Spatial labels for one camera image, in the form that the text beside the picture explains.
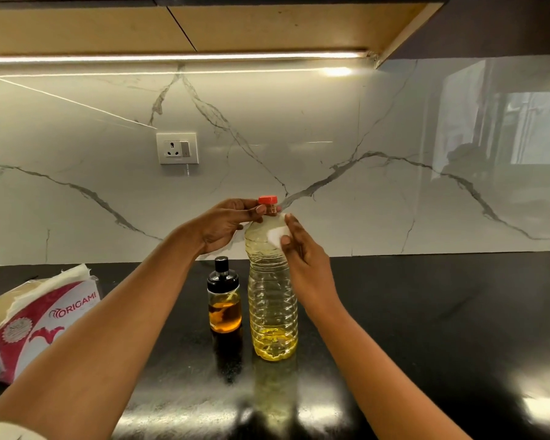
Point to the small glass oil bottle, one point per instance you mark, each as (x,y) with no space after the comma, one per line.
(224,311)

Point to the LED strip light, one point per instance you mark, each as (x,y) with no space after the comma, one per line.
(165,57)

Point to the person's left forearm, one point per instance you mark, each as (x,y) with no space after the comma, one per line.
(96,343)

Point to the red plastic bottle cap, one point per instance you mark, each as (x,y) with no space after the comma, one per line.
(267,200)

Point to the white patterned shirt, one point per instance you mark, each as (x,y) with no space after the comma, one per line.
(9,433)

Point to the black knobbed bottle lid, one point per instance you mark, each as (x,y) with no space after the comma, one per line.
(222,277)

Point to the white wall socket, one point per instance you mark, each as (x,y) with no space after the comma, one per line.
(177,148)

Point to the person's right forearm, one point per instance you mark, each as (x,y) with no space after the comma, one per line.
(380,384)

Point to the large clear plastic oil bottle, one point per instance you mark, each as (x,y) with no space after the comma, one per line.
(272,307)

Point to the person's right hand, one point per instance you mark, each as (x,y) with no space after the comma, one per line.
(309,270)

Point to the stack of white tissues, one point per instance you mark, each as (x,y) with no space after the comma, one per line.
(50,281)

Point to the red and white tissue box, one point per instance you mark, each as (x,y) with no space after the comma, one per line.
(32,329)

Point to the single white tissue sheet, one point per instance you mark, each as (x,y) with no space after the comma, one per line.
(277,235)

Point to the black stone countertop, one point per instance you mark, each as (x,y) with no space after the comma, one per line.
(440,325)

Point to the person's left hand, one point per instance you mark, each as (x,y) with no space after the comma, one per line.
(220,224)

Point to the wall cabinet body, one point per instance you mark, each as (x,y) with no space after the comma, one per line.
(211,29)

